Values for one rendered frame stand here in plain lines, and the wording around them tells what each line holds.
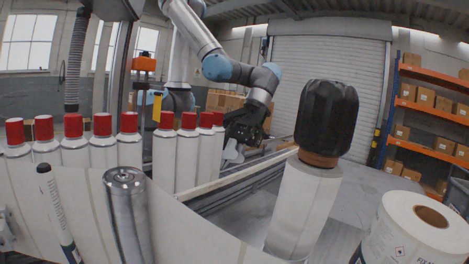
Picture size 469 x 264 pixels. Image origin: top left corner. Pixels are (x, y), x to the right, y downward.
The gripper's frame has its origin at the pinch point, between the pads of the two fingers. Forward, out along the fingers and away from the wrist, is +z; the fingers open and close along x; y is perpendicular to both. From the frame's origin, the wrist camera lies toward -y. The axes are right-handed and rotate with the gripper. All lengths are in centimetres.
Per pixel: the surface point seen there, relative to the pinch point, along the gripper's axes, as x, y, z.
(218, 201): -1.5, 5.7, 9.5
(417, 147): 289, 149, -157
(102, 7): -47.0, -6.4, -13.5
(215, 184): -4.7, 4.9, 5.4
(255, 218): -3.6, 18.0, 8.3
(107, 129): -34.1, 2.1, 4.7
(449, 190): 160, 157, -61
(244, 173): 5.8, 4.9, -0.6
